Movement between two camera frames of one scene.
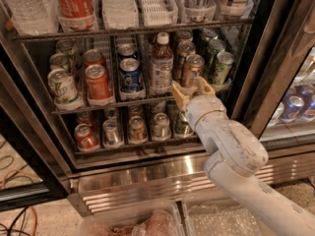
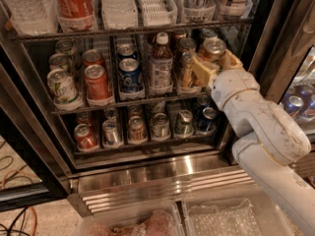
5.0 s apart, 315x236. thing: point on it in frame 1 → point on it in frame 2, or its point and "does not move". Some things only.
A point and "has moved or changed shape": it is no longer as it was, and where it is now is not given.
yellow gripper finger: [180, 98] → [203, 73]
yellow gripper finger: [207, 88] → [230, 62]
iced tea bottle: [161, 66] does not move
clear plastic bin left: [157, 219] does not move
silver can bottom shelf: [111, 136] does not move
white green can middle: [60, 61] does not move
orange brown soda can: [196, 63] has moved or changed shape
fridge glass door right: [277, 92] does not move
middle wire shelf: [61, 111] does not move
